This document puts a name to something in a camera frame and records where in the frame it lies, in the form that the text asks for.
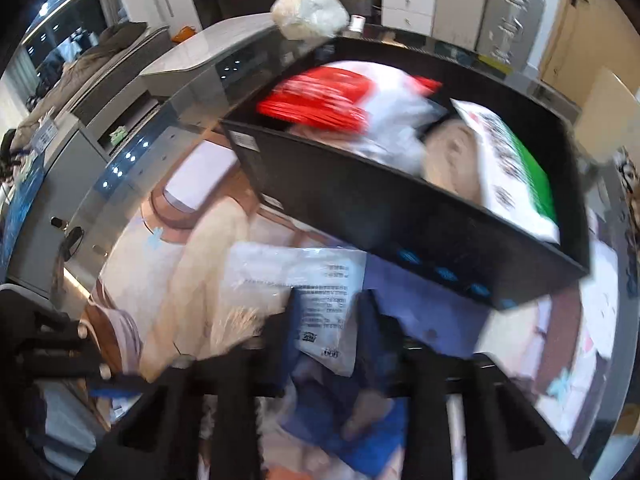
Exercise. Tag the beige suitcase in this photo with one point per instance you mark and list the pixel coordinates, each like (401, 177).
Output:
(458, 22)

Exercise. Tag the anime printed desk mat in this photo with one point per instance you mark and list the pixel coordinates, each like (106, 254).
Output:
(157, 296)

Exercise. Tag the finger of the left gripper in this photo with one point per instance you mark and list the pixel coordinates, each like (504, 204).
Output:
(95, 377)

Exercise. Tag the white wrapped bundle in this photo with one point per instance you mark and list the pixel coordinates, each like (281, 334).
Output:
(307, 19)

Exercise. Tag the green white packet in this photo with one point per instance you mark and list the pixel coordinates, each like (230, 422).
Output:
(514, 186)

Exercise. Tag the silver suitcase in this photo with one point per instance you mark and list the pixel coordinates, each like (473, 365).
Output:
(509, 29)

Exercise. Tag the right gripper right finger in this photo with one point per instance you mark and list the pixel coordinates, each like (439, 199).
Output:
(465, 418)

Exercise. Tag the red white balloon glue packet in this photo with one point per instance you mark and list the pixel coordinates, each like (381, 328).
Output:
(370, 109)

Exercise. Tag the wooden door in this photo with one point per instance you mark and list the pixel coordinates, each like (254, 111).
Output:
(591, 35)

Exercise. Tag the white blue plush toy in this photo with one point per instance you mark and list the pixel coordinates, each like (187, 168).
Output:
(356, 424)

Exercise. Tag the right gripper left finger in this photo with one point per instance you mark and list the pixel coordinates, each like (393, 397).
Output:
(159, 437)

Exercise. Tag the beige cylindrical trash bin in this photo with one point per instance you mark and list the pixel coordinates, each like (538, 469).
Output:
(609, 119)

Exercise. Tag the white printed plastic pouch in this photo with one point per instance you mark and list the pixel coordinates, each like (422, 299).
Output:
(258, 278)

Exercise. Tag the grey sofa with blankets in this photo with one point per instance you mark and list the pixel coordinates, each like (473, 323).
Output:
(98, 75)

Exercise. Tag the black storage box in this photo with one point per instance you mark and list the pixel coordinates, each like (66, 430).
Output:
(404, 219)

